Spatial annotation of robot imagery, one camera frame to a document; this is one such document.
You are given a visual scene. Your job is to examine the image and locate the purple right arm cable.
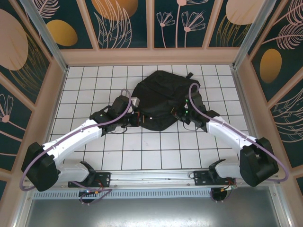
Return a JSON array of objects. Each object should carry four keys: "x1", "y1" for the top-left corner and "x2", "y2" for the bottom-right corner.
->
[{"x1": 188, "y1": 82, "x2": 290, "y2": 203}]

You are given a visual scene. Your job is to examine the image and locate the teal side panel pink flower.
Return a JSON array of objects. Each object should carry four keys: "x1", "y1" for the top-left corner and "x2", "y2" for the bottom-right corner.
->
[{"x1": 0, "y1": 82, "x2": 34, "y2": 171}]

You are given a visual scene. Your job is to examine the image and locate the aluminium side rail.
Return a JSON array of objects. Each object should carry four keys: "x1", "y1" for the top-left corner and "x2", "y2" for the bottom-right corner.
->
[{"x1": 231, "y1": 66, "x2": 269, "y2": 169}]

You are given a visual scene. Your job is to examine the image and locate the black backpack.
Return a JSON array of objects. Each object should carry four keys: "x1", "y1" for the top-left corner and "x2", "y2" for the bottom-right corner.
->
[{"x1": 133, "y1": 70, "x2": 202, "y2": 132}]

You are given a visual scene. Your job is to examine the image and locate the teal side panel leaf lines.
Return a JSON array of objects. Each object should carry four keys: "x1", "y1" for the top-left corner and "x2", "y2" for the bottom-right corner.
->
[{"x1": 269, "y1": 87, "x2": 303, "y2": 169}]

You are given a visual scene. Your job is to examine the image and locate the teal panel pink flowers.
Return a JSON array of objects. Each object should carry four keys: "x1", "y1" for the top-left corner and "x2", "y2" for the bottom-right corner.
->
[{"x1": 153, "y1": 0, "x2": 205, "y2": 49}]

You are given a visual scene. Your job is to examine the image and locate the teal side panel peach circle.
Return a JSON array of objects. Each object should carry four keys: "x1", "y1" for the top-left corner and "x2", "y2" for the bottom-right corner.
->
[{"x1": 0, "y1": 0, "x2": 52, "y2": 105}]

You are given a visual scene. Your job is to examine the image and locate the grey slotted cable duct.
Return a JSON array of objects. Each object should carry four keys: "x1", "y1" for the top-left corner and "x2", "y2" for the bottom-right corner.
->
[{"x1": 33, "y1": 190, "x2": 214, "y2": 200}]

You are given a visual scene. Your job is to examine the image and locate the grey metal sheet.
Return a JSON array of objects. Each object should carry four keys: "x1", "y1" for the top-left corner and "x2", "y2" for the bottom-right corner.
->
[{"x1": 23, "y1": 198, "x2": 285, "y2": 227}]

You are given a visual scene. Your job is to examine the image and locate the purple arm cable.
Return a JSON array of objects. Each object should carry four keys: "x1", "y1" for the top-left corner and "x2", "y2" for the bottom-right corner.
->
[
  {"x1": 188, "y1": 82, "x2": 290, "y2": 203},
  {"x1": 20, "y1": 88, "x2": 133, "y2": 205}
]

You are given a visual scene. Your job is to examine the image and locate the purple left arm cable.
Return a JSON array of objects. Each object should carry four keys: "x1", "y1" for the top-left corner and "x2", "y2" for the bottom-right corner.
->
[{"x1": 20, "y1": 88, "x2": 133, "y2": 205}]

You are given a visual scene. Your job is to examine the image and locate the teal panel orange oval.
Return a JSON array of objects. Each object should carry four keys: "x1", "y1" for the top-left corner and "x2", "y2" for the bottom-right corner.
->
[{"x1": 28, "y1": 0, "x2": 93, "y2": 50}]

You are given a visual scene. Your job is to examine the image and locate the teal panel orange half circle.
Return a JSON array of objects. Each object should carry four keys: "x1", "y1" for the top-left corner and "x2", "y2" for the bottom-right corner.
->
[{"x1": 85, "y1": 0, "x2": 149, "y2": 50}]

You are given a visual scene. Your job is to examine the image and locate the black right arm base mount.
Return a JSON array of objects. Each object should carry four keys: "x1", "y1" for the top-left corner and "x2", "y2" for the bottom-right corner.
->
[{"x1": 193, "y1": 168, "x2": 237, "y2": 188}]

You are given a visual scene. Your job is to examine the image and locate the teal side panel feather print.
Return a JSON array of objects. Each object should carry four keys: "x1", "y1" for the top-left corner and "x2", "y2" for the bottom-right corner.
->
[{"x1": 247, "y1": 0, "x2": 303, "y2": 102}]

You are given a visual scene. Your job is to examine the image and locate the small green circuit board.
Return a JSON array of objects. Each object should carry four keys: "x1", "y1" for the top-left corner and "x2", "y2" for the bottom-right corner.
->
[{"x1": 79, "y1": 189, "x2": 99, "y2": 197}]

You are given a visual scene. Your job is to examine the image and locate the aluminium corner post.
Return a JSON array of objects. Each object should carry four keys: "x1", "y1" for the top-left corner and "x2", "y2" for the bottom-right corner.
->
[
  {"x1": 19, "y1": 0, "x2": 69, "y2": 72},
  {"x1": 232, "y1": 0, "x2": 277, "y2": 70}
]

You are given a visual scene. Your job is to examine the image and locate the long aluminium base rail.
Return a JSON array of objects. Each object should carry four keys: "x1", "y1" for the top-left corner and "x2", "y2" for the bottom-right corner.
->
[{"x1": 22, "y1": 167, "x2": 285, "y2": 190}]

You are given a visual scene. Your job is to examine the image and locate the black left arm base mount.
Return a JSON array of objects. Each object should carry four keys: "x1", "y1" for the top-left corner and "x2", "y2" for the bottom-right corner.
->
[{"x1": 68, "y1": 171, "x2": 112, "y2": 188}]

